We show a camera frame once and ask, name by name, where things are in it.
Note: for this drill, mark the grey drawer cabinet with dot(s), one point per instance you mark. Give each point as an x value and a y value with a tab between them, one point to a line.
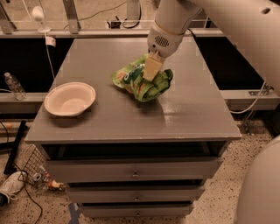
189	120

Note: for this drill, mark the top drawer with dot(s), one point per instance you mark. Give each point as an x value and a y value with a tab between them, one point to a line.
85	171

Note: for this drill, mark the bottom drawer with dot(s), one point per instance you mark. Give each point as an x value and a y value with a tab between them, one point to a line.
136	210

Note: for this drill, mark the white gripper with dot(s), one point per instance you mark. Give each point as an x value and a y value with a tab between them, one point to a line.
162	43

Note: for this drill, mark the drawer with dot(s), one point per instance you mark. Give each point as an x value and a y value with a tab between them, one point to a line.
85	171
136	210
121	195

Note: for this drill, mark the black metal bar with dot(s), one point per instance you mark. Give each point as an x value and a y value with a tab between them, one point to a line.
9	168

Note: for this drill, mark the middle drawer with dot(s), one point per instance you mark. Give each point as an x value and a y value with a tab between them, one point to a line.
121	195

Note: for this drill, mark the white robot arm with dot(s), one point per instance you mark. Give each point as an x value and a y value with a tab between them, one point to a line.
253	26

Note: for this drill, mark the green rice chip bag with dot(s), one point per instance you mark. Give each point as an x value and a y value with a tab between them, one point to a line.
131	79

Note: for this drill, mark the white paper bowl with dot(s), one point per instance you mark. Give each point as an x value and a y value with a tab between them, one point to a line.
69	99

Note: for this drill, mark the wire mesh basket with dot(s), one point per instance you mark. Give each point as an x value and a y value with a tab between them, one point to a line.
34	166

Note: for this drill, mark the clear plastic water bottle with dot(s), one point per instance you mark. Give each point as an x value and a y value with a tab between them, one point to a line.
15	87

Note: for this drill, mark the white desk lamp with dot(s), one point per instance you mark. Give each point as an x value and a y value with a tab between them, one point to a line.
38	16

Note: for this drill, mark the white sneaker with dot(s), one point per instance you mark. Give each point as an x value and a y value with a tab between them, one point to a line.
11	186

